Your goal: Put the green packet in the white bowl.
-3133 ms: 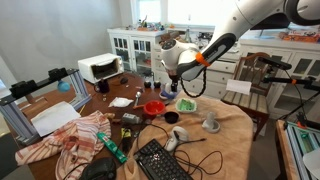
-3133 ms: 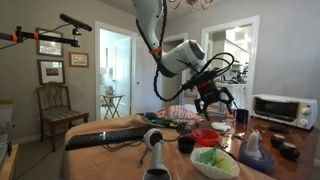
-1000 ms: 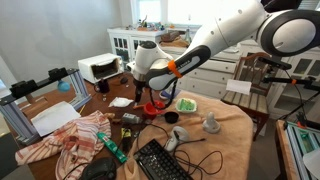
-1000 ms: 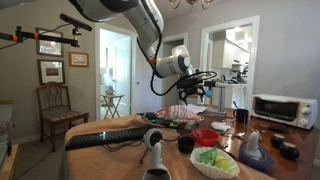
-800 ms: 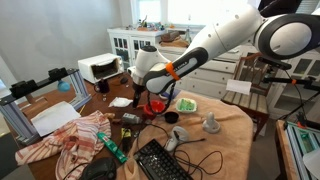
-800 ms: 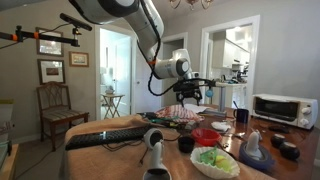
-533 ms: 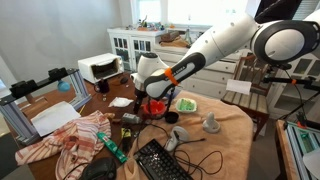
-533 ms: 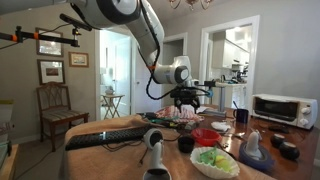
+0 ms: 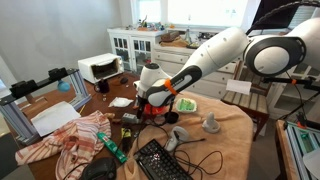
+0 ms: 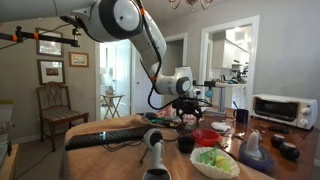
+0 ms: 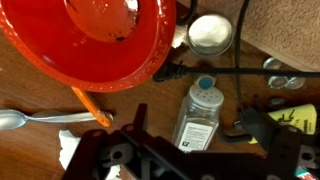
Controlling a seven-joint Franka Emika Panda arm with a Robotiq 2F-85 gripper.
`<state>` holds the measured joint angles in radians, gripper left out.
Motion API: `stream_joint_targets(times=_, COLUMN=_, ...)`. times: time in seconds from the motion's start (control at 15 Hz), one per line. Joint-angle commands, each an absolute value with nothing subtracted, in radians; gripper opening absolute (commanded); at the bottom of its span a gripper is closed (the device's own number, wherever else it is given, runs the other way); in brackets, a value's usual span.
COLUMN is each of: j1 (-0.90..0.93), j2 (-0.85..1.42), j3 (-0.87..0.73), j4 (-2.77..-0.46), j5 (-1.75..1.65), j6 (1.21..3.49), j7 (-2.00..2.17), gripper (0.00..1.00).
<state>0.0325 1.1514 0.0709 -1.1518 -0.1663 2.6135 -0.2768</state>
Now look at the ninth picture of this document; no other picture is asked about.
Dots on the small white paper sheet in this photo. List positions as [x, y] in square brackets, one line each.
[238, 86]

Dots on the green packet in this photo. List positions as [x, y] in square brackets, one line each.
[186, 105]

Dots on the black yellow packet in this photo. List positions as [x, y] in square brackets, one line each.
[126, 140]

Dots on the tan terry towel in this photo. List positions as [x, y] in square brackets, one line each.
[226, 150]

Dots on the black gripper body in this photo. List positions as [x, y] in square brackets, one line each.
[141, 103]

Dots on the red white striped cloth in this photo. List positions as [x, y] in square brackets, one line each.
[76, 140]

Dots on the aluminium frame with green part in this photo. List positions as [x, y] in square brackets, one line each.
[293, 150]

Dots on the yellow pencil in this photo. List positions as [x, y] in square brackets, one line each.
[82, 109]

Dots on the white fluted paper bowl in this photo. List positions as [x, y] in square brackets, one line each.
[176, 106]

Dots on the blue ball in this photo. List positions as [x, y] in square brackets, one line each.
[63, 86]

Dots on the green tube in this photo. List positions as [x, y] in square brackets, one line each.
[111, 146]

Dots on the wooden chair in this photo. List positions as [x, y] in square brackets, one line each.
[246, 100]

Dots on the black computer mouse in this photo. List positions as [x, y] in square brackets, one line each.
[100, 168]

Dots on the small black cup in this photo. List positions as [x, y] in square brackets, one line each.
[171, 117]

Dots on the white toaster oven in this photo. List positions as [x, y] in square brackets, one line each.
[100, 61]

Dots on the black mug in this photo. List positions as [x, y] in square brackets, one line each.
[103, 86]

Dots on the black computer keyboard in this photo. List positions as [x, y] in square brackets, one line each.
[160, 163]

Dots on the crumpled white napkin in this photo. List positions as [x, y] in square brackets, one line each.
[120, 102]

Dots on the white glass-door cabinet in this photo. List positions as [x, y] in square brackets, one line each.
[133, 35]

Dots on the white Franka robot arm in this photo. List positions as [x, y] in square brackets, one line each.
[216, 50]

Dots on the large white paper sheet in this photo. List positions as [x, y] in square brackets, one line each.
[55, 118]

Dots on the black stereo camera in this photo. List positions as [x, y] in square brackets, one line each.
[23, 88]
[58, 73]

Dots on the white handheld controller black face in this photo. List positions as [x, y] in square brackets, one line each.
[176, 138]

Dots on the small gray box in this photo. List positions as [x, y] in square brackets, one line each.
[129, 118]

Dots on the black tripod stand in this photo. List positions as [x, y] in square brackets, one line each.
[280, 80]

